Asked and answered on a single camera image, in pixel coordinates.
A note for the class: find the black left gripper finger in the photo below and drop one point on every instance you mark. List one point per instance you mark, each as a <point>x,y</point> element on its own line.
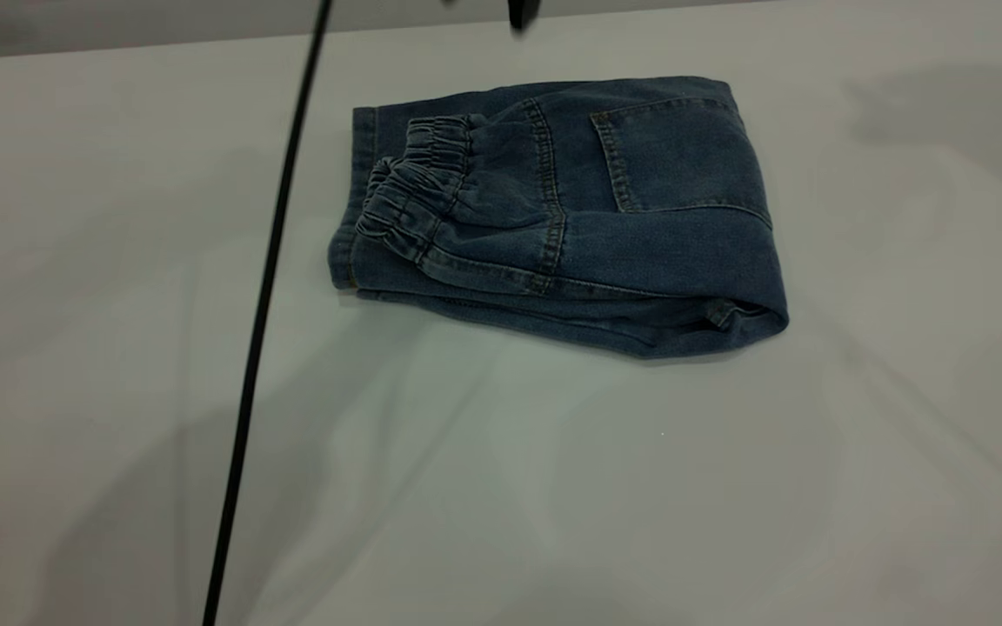
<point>522,12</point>

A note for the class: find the blue denim pants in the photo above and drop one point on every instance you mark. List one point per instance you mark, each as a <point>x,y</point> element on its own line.
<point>623,243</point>

